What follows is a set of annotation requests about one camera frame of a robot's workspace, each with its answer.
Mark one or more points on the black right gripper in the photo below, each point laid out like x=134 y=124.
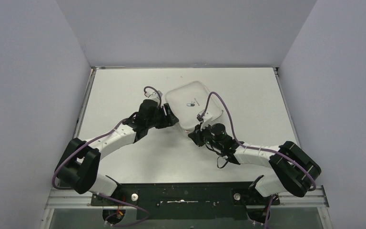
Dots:
x=198 y=135

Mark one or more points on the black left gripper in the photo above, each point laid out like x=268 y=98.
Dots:
x=166 y=117

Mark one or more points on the grey storage box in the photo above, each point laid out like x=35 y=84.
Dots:
x=188 y=101

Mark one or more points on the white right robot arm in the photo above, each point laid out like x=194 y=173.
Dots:
x=294 y=171

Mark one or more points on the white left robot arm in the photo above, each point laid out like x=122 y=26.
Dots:
x=78 y=167

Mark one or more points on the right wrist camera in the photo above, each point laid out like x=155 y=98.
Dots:
x=204 y=118

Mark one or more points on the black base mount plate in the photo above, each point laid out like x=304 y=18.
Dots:
x=159 y=201

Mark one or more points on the aluminium frame rail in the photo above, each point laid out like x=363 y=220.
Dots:
x=312 y=199

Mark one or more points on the left side frame rail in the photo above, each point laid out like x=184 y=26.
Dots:
x=68 y=199

